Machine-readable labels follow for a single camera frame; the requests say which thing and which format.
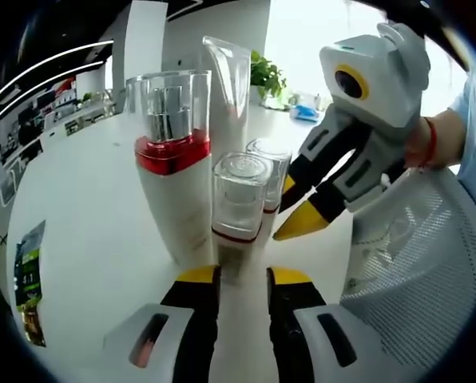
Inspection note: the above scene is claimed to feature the blue tissue pack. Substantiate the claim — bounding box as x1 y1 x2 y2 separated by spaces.
288 103 323 123

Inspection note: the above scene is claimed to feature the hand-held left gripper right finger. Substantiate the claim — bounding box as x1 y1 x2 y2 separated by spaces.
265 265 387 383

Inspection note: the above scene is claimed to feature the tall red-collared skincare pump bottle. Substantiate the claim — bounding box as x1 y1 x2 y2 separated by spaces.
125 69 214 267

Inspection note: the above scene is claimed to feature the grey mesh office chair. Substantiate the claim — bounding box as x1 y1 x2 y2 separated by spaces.
339 167 476 362

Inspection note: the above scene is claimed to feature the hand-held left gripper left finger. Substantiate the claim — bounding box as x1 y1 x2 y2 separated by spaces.
103 263 223 383

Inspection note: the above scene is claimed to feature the white skincare tube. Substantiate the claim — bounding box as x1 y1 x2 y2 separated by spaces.
202 34 252 159

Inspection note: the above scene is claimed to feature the green silver skincare sachet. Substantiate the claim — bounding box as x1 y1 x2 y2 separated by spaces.
13 219 48 310

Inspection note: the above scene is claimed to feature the person's right hand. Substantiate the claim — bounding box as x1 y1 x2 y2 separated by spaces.
401 116 430 172

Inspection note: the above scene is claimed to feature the potted green plant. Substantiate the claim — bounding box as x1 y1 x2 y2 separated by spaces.
249 49 287 101

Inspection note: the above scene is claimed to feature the gold skincare sachet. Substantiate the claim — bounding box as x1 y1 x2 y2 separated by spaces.
20 305 48 349

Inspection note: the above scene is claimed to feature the red string bracelet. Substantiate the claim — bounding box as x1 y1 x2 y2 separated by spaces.
421 116 439 168

